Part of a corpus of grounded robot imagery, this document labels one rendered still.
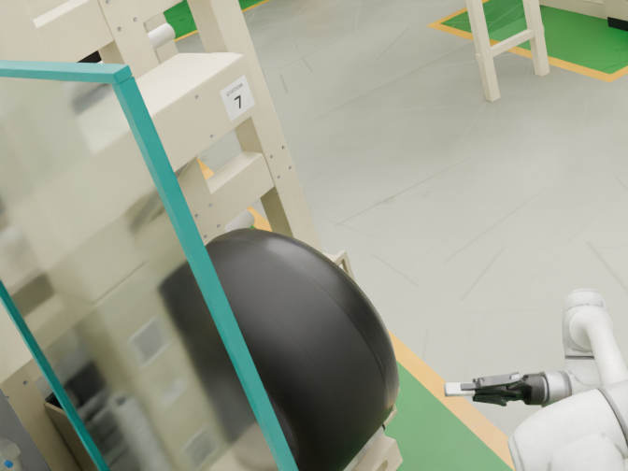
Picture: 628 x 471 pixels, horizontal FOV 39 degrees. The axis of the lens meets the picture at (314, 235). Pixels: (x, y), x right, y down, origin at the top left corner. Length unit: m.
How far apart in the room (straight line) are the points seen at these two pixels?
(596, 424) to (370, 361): 0.52
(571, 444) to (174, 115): 1.09
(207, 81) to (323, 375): 0.74
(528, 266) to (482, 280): 0.22
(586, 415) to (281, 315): 0.62
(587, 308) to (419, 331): 1.86
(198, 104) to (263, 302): 0.52
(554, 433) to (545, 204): 3.09
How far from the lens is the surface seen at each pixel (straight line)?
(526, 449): 1.65
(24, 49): 1.53
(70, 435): 2.32
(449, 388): 2.15
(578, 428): 1.65
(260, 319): 1.82
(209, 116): 2.11
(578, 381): 2.23
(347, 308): 1.89
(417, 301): 4.16
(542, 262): 4.24
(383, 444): 2.28
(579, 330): 2.19
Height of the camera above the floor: 2.44
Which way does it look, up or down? 30 degrees down
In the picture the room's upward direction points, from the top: 19 degrees counter-clockwise
